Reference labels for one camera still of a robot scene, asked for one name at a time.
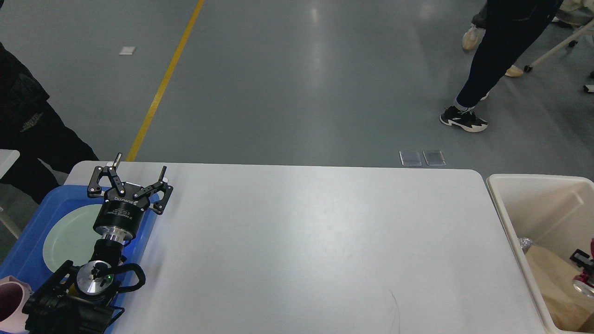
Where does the pink mug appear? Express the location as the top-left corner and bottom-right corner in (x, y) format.
(0, 276), (32, 334)

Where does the white chair base right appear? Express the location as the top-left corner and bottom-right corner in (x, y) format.
(523, 0), (594, 73)

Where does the crushed red can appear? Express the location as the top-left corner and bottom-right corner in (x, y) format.
(572, 238), (594, 299)

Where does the aluminium foil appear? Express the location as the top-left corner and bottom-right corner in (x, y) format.
(517, 237), (533, 254)

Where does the brown paper bag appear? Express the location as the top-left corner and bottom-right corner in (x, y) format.
(525, 245), (594, 333)

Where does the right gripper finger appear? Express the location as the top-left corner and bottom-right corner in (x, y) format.
(570, 249), (594, 274)

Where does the beige plastic bin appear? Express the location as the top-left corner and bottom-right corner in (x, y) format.
(487, 174), (593, 334)

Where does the light green plate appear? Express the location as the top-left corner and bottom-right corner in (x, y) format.
(42, 204), (102, 272)

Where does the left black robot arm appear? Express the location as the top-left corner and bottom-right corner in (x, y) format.
(22, 154), (173, 334)

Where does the person in dark sneakers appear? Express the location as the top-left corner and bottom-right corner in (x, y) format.
(439, 0), (562, 133)

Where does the white side table corner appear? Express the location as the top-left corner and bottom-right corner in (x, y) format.
(0, 149), (20, 178)

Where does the person in black clothes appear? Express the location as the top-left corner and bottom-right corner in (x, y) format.
(0, 46), (98, 204)

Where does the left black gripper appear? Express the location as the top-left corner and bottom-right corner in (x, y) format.
(87, 154), (174, 242)

